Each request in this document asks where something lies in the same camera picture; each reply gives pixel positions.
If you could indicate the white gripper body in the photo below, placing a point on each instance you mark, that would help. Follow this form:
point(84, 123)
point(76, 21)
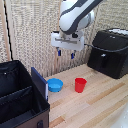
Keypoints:
point(68, 41)

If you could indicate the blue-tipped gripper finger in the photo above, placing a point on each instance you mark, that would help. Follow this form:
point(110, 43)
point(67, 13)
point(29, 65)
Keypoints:
point(59, 52)
point(72, 55)

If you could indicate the blue plastic bowl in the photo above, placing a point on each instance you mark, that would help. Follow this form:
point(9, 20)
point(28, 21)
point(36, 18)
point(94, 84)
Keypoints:
point(55, 85)

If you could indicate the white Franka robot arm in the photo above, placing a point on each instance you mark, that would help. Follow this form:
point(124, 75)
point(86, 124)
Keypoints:
point(74, 15)

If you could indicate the red plastic cup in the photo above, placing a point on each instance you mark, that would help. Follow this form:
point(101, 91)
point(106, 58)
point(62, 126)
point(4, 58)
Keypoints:
point(80, 85)

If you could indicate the woven rattan folding screen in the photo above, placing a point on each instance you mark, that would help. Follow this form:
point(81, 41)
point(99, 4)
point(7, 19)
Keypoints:
point(33, 30)

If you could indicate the blue flat board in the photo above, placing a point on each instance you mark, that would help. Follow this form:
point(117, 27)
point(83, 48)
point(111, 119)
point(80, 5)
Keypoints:
point(39, 82)

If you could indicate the black fabric storage box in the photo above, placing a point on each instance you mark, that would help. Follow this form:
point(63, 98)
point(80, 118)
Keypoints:
point(18, 96)

